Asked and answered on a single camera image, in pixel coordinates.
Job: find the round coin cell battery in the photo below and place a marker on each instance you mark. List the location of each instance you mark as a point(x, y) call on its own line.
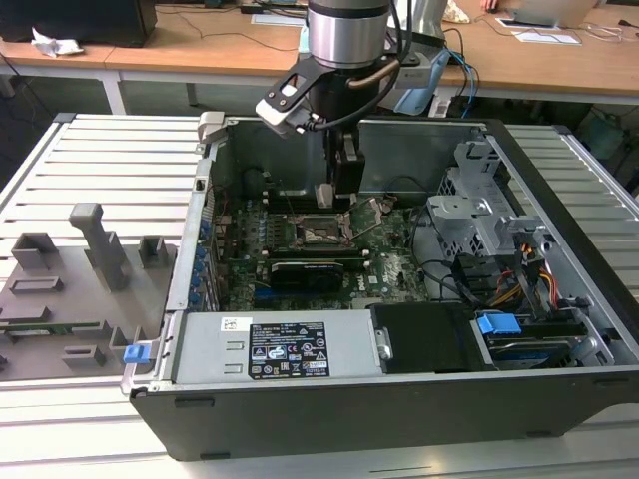
point(390, 205)

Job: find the black monitor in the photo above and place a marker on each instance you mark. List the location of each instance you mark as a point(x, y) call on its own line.
point(75, 20)

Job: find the blue plastic latch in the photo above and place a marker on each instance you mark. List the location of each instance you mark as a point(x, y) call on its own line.
point(136, 354)

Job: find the white power adapter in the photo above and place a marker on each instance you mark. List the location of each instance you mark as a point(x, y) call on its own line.
point(440, 105)

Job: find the black RAM slot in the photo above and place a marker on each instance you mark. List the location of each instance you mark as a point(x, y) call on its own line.
point(294, 199)
point(357, 259)
point(299, 209)
point(314, 253)
point(314, 248)
point(294, 194)
point(358, 265)
point(294, 204)

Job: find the white paper sheet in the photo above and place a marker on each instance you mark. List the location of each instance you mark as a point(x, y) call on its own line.
point(277, 20)
point(546, 36)

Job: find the crumpled white paper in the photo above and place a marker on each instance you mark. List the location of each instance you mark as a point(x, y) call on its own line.
point(55, 45)

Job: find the grey power supply unit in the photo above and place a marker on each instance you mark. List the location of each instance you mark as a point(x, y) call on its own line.
point(209, 349)

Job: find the beige patterned cloth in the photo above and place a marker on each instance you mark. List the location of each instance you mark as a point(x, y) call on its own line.
point(456, 12)

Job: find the grey laptop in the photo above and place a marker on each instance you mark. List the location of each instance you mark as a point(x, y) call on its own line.
point(549, 12)

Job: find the blue expansion slot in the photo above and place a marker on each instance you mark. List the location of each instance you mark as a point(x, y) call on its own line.
point(262, 299)

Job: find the metal drive cage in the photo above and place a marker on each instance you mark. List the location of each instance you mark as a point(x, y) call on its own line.
point(451, 219)

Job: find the black plastic shroud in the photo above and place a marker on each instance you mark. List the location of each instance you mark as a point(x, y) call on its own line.
point(429, 339)

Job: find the CPU socket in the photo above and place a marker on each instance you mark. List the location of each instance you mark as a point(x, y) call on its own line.
point(319, 234)

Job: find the black power adapter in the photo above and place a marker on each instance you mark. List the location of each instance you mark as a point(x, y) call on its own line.
point(252, 9)

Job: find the grey parts rack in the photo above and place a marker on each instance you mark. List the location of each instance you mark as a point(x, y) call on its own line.
point(75, 299)

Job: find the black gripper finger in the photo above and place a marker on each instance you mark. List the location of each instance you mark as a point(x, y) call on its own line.
point(349, 174)

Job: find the silver square CPU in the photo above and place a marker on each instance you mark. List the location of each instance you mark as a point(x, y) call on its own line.
point(323, 195)

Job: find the hard disk in blue carrier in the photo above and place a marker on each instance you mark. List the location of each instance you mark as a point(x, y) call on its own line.
point(496, 329)

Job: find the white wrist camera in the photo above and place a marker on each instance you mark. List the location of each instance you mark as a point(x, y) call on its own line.
point(279, 117)

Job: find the silver finned heatsink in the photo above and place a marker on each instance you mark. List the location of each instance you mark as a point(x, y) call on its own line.
point(393, 272)

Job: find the pale blue teach pendant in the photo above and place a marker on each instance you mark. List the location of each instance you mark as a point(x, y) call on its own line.
point(414, 102)

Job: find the black PC case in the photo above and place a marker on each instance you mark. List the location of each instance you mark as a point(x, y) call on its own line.
point(349, 424)

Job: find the green motherboard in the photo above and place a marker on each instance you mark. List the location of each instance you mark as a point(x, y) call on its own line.
point(379, 244)

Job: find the black graphics card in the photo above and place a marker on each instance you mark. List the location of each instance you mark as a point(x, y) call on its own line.
point(307, 277)

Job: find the metal locking lever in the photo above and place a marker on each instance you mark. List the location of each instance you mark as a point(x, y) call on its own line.
point(287, 202)

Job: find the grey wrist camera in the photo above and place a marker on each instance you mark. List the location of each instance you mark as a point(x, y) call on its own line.
point(414, 77)

